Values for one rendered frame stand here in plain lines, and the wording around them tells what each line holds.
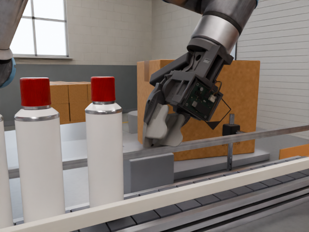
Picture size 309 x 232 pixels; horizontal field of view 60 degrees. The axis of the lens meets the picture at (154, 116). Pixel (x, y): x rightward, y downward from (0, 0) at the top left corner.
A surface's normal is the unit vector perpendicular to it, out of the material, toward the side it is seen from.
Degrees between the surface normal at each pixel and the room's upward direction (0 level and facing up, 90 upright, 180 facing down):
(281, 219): 0
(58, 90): 90
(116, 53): 90
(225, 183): 90
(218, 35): 81
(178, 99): 59
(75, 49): 90
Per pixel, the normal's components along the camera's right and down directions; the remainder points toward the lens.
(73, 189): 0.00, -0.99
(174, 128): -0.68, -0.47
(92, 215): 0.46, 0.15
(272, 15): -0.80, 0.10
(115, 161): 0.72, 0.12
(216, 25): -0.18, -0.14
